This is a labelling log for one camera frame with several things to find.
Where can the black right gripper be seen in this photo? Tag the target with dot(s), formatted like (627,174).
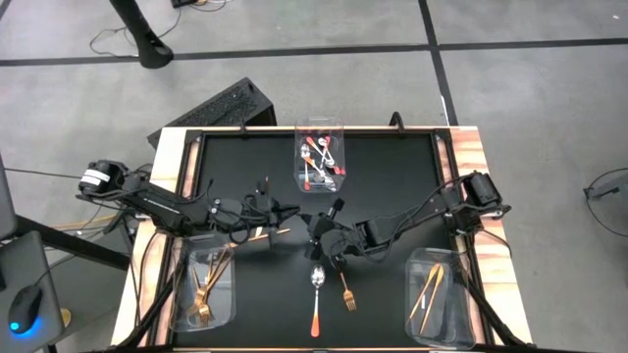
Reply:
(338,237)

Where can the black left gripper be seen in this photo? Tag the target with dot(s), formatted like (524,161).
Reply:
(245,213)

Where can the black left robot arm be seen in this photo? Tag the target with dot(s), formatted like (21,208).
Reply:
(162,206)

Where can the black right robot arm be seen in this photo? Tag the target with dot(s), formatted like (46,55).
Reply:
(483,193)

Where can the black table mat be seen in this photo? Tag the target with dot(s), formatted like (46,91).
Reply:
(275,304)

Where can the clear plastic bin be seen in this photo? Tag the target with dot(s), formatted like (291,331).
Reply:
(338,152)
(179,294)
(456,314)

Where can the black computer case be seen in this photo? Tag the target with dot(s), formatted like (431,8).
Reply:
(225,108)

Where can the black table hook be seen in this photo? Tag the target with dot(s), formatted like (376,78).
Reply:
(395,115)

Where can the black desk beam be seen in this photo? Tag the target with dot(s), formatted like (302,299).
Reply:
(73,243)

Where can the black stand leg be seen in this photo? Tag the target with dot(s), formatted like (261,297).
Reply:
(147,44)

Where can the black power strip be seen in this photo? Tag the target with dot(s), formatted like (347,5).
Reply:
(182,2)

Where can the yellow disc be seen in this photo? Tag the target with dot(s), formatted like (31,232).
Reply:
(66,317)

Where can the grey side desk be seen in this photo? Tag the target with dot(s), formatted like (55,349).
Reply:
(49,274)

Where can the black computer mouse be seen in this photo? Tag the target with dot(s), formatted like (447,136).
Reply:
(24,306)

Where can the grey stand base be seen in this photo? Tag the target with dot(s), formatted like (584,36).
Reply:
(611,188)

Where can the black frame strut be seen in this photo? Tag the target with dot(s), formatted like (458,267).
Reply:
(152,309)
(490,314)

